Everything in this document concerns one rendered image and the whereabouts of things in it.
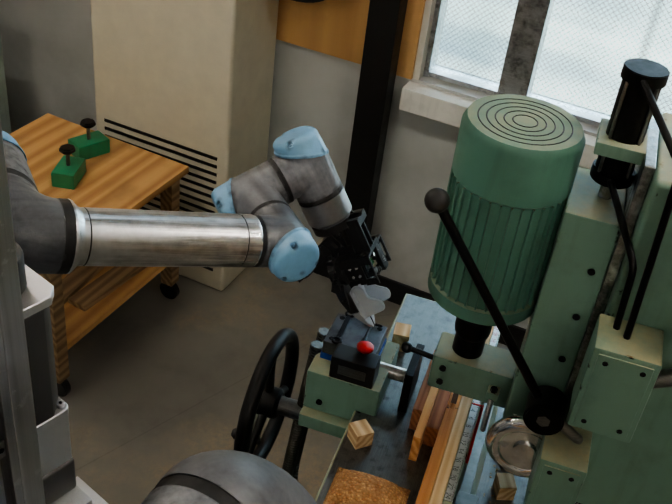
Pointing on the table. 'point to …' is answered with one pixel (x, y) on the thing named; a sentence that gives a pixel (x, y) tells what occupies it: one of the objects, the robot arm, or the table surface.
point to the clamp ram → (406, 377)
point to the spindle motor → (505, 204)
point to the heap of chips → (364, 489)
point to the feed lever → (545, 406)
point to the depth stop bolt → (489, 405)
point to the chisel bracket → (472, 371)
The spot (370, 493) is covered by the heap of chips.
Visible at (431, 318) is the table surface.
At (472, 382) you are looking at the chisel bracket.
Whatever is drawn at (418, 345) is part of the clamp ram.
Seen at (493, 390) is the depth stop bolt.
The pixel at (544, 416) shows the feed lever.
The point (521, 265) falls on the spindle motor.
